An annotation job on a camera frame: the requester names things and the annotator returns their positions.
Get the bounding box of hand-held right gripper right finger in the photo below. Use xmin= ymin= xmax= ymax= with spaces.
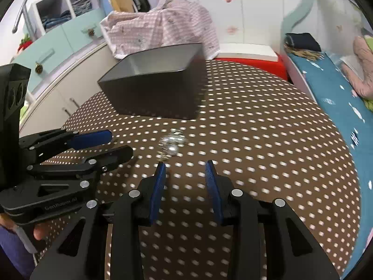
xmin=205 ymin=160 xmax=343 ymax=280

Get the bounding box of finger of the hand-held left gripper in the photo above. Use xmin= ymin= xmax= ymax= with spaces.
xmin=28 ymin=145 xmax=134 ymax=179
xmin=19 ymin=129 xmax=113 ymax=158

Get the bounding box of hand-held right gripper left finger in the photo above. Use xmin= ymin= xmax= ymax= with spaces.
xmin=29 ymin=162 xmax=166 ymax=280

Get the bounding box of silver bead jewelry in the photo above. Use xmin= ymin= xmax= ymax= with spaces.
xmin=157 ymin=128 xmax=187 ymax=162

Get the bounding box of grey metal box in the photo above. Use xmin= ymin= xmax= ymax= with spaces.
xmin=97 ymin=43 xmax=206 ymax=120

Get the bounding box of person's left forearm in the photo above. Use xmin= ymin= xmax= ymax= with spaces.
xmin=0 ymin=224 xmax=38 ymax=280

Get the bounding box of person's left hand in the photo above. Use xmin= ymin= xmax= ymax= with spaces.
xmin=33 ymin=222 xmax=51 ymax=241

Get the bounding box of low white cabinet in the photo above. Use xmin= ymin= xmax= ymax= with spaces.
xmin=19 ymin=41 xmax=117 ymax=140

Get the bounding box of red strawberry plush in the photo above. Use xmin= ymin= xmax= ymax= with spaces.
xmin=18 ymin=33 xmax=34 ymax=53

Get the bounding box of mint white cabinet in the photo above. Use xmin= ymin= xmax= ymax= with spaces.
xmin=12 ymin=0 xmax=117 ymax=73

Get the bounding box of grey metal handrail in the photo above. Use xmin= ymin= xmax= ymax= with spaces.
xmin=12 ymin=0 xmax=40 ymax=35

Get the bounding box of folded blue jeans stack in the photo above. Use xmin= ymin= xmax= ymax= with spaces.
xmin=41 ymin=10 xmax=72 ymax=30

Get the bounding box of folded grey jeans stack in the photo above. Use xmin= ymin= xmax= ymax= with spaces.
xmin=72 ymin=0 xmax=93 ymax=16

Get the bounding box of red storage box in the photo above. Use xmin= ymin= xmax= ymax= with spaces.
xmin=214 ymin=52 xmax=289 ymax=81

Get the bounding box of pink checked cloth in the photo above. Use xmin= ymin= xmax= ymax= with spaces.
xmin=100 ymin=0 xmax=220 ymax=60

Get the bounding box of white lid board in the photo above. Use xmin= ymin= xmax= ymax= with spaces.
xmin=217 ymin=43 xmax=279 ymax=60

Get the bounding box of blue printed bed sheet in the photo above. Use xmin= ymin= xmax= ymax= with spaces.
xmin=287 ymin=51 xmax=373 ymax=191

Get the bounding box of tan folded garment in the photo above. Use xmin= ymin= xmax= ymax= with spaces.
xmin=287 ymin=48 xmax=324 ymax=62

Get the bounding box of black folded garment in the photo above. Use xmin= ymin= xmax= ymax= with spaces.
xmin=284 ymin=33 xmax=322 ymax=53

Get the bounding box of pale green wardrobe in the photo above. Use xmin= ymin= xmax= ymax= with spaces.
xmin=154 ymin=0 xmax=306 ymax=46

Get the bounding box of white pillow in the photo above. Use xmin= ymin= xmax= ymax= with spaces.
xmin=338 ymin=54 xmax=359 ymax=68

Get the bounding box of pink quilt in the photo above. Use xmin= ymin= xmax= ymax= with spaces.
xmin=341 ymin=35 xmax=373 ymax=98

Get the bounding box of green quilt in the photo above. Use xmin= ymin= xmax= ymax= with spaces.
xmin=361 ymin=35 xmax=373 ymax=111

